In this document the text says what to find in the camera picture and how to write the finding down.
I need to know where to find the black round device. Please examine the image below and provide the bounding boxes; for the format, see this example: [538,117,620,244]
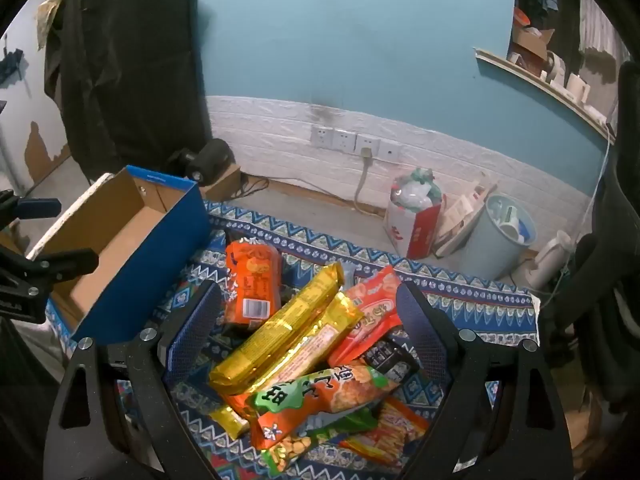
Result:
[167,138,233,186]

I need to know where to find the gold snack packet pink label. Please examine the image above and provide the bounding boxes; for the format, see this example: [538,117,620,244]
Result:
[210,292,365,436]

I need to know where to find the beige cloth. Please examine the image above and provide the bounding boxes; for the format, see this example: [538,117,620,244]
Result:
[36,0,68,51]

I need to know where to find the red striped snack packet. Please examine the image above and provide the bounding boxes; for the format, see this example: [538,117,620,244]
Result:
[340,397,431,466]

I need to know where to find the white hanging garment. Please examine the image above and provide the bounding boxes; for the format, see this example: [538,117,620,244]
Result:
[577,0,631,86]

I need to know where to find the blue cardboard box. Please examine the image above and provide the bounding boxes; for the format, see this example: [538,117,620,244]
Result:
[27,165,211,343]

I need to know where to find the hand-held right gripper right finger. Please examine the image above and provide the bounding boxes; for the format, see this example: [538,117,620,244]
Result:
[397,280,573,480]

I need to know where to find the patterned blue blanket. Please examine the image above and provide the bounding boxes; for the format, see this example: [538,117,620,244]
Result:
[45,200,541,480]

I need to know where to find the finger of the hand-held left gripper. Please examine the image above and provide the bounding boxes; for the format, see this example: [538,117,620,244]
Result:
[0,247,99,324]
[0,189,62,233]

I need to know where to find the black hanging cloth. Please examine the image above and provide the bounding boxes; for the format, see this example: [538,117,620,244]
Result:
[44,0,213,181]

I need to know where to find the white thin cable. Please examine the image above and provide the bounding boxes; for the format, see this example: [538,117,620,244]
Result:
[540,125,613,306]

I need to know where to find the wooden wall shelf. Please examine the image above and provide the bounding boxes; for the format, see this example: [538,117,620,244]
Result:
[475,47,616,146]

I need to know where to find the black cable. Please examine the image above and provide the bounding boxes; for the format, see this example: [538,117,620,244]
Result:
[235,172,271,198]

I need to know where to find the black chair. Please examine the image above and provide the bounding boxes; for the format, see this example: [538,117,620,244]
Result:
[540,60,640,411]

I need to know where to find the open cardboard box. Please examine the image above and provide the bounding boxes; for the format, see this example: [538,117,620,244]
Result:
[510,25,556,63]

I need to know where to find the brown cardboard box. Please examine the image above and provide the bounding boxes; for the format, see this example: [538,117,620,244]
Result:
[200,162,243,202]

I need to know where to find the white kettle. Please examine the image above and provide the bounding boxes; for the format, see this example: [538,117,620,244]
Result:
[520,232,576,291]

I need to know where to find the orange and green snack packet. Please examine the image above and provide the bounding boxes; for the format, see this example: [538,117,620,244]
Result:
[248,360,403,451]

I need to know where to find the dark wall-mounted object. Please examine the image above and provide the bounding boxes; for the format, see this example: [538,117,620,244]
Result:
[0,47,26,86]

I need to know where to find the red and white bag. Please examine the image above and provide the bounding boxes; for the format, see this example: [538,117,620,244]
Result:
[384,195,448,260]

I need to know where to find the light blue waste bin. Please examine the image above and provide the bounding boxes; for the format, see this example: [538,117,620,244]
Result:
[460,194,538,281]

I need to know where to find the plain gold snack packet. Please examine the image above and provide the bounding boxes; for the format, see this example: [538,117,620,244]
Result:
[209,261,346,396]

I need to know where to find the folded cardboard pieces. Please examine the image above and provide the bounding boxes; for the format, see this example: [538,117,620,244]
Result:
[432,172,501,258]

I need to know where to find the black snack packet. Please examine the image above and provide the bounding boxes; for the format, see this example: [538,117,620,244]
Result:
[362,327,421,386]

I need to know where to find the crumpled plastic bags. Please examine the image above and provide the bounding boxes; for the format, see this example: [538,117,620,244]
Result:
[392,167,446,211]

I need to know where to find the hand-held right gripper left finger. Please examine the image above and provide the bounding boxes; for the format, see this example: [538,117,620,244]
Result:
[42,280,223,480]

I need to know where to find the green snack bag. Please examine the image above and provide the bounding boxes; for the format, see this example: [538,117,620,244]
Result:
[260,407,378,478]

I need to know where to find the grey plug cable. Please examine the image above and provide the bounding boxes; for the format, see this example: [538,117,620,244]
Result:
[354,147,388,217]

